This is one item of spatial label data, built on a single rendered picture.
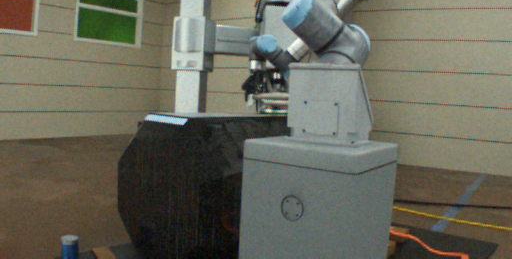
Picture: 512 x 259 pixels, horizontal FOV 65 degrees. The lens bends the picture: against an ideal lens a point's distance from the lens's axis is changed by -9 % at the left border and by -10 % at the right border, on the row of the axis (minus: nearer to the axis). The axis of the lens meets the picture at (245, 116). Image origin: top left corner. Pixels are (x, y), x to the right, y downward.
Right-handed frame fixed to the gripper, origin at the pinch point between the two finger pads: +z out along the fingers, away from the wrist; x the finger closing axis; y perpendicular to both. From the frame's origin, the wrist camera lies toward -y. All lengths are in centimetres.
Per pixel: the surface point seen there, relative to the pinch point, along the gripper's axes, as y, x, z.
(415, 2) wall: -235, 455, -202
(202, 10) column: -108, 21, -77
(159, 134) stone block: -18.5, -42.7, 14.5
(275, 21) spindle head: -46, 45, -62
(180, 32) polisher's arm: -114, 7, -59
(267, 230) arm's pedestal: 77, -42, 41
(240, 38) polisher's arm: -107, 55, -60
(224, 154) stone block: 5.6, -18.5, 22.1
